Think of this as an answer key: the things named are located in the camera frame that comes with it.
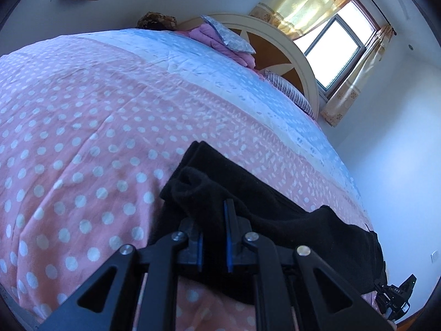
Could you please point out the dark curtain rod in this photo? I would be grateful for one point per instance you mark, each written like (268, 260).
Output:
(393, 29)

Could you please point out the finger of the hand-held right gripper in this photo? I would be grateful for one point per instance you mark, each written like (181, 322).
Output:
(381, 289)

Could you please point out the cream wooden headboard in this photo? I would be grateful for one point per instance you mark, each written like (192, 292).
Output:
(310, 86)

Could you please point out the striped pillow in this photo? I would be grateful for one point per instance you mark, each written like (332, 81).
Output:
(289, 89)

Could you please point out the window behind headboard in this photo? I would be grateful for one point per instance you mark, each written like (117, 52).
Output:
(334, 48)

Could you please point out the white wall socket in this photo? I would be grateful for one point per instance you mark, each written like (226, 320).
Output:
(432, 256)

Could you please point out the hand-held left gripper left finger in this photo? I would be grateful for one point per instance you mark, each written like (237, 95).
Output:
(199, 248)

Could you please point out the pink blue polka dot bedspread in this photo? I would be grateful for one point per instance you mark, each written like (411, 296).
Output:
(86, 144)

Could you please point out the grey patterned pillow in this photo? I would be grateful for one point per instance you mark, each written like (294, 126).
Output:
(231, 38)

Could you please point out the pink folded blanket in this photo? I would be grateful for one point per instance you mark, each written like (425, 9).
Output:
(206, 38)

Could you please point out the brown fuzzy object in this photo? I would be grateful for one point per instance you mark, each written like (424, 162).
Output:
(156, 20)

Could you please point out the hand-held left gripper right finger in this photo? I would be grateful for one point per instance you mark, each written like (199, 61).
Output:
(227, 238)

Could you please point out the black pants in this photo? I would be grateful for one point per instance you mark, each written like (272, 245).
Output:
(275, 207)

